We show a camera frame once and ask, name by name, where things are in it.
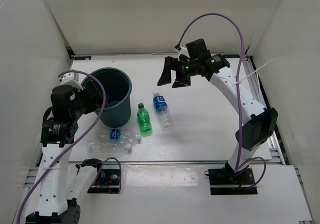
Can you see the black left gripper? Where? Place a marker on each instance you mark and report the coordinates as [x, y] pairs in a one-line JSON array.
[[95, 101]]

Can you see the white zip tie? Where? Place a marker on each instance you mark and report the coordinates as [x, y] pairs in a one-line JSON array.
[[255, 72]]

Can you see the blue label water bottle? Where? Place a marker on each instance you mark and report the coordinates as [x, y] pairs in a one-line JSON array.
[[162, 111]]

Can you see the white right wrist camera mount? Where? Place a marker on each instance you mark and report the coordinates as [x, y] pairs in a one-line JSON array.
[[182, 51]]

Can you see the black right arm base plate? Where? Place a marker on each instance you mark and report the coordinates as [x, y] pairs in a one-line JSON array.
[[221, 183]]

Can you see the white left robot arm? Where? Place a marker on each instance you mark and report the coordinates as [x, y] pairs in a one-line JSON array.
[[59, 202]]

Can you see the clear bottle blue label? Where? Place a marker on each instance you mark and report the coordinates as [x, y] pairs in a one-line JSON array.
[[119, 135]]

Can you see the green plastic soda bottle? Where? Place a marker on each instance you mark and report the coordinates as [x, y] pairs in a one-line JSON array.
[[143, 118]]

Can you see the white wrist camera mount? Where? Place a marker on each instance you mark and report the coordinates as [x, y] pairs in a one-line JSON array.
[[71, 79], [182, 51]]

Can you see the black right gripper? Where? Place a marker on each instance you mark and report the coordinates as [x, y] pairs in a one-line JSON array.
[[170, 64]]

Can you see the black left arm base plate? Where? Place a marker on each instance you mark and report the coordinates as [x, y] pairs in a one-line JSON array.
[[108, 181]]

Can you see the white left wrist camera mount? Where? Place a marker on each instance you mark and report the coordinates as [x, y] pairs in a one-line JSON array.
[[71, 79]]

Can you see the dark teal plastic bin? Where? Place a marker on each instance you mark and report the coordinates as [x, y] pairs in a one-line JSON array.
[[118, 88]]

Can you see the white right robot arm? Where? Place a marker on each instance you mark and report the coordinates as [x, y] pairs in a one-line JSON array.
[[256, 122]]

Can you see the clear bottle without label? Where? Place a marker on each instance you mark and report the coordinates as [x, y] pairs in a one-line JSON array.
[[108, 147]]

